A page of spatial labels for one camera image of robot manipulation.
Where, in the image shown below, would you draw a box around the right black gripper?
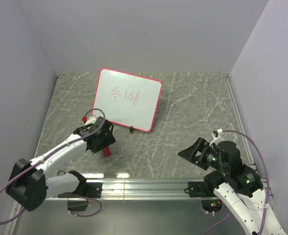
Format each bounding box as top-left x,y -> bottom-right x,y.
177,136 -> 228,172

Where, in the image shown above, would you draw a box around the red whiteboard eraser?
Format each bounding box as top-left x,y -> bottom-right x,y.
102,147 -> 111,157

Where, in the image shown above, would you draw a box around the pink framed whiteboard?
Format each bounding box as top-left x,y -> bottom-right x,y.
92,68 -> 163,132

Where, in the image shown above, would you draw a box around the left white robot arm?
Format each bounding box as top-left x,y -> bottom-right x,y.
5,117 -> 116,211

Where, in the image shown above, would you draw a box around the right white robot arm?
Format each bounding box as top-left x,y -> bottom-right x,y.
178,138 -> 285,235

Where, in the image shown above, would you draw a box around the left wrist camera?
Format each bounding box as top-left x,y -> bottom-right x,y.
82,116 -> 97,125

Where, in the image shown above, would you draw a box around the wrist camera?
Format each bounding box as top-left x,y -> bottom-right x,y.
210,129 -> 224,145
82,116 -> 97,125

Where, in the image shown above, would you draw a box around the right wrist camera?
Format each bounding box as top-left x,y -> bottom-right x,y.
210,129 -> 224,145

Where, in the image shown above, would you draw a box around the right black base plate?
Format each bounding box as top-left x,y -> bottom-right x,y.
185,181 -> 210,198

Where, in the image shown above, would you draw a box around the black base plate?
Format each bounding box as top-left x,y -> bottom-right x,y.
82,182 -> 102,198
185,181 -> 210,198

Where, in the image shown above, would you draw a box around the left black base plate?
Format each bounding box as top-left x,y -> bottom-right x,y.
82,182 -> 102,198

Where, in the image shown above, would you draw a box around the aluminium mounting rail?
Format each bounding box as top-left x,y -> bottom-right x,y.
46,178 -> 274,201

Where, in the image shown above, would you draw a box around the right side aluminium rail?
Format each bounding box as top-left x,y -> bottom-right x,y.
223,73 -> 258,171

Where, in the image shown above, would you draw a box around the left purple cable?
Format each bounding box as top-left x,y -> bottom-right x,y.
0,108 -> 106,225

